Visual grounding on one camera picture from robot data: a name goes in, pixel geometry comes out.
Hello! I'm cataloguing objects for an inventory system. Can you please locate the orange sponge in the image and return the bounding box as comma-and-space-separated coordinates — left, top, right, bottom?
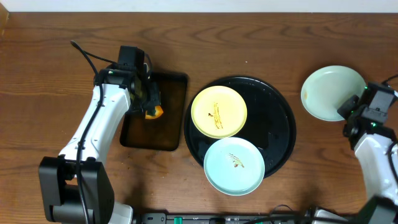
145, 105, 164, 119

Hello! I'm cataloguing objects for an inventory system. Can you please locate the pale green plastic plate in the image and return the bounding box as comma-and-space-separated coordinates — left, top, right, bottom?
301, 65, 366, 121

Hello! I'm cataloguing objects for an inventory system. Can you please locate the yellow plastic plate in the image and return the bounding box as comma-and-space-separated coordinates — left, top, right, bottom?
191, 85, 248, 139

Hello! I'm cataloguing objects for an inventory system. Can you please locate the light blue plastic plate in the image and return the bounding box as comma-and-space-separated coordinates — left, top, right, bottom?
203, 137, 266, 196

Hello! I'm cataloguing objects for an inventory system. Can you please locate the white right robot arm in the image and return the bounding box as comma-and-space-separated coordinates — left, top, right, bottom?
338, 95, 397, 224

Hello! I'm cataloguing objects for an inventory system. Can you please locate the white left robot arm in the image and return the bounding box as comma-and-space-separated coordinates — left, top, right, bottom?
39, 65, 160, 223

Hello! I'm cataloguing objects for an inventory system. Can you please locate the rectangular black water tray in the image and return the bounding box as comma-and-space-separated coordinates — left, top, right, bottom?
119, 72, 188, 151

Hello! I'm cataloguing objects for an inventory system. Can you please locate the round black tray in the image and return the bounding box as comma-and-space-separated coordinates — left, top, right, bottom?
184, 77, 296, 177

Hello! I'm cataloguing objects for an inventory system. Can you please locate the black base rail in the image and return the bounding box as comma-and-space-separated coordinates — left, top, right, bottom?
132, 213, 313, 224

